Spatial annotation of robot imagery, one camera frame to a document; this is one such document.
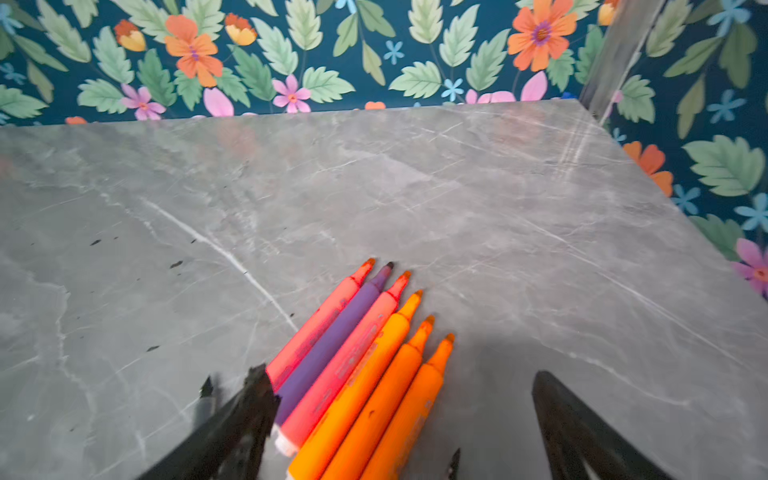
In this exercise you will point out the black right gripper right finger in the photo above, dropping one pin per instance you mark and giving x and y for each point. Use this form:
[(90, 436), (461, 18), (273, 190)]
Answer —
[(579, 444)]

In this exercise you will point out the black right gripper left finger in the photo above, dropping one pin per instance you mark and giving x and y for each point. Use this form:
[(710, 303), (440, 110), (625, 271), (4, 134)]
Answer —
[(230, 444)]

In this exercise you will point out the purple highlighter pen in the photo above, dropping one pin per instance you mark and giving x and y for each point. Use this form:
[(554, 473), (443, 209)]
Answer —
[(312, 365)]

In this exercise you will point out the pink red highlighter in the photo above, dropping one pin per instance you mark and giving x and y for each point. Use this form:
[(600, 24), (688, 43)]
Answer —
[(291, 355)]

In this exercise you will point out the orange highlighter group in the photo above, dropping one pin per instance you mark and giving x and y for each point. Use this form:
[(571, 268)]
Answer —
[(392, 453)]

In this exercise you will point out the brown cap beige marker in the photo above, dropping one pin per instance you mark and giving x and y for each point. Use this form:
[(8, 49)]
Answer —
[(205, 405)]

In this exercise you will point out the dark brown marker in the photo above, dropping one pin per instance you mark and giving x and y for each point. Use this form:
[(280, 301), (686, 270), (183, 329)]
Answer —
[(452, 470)]

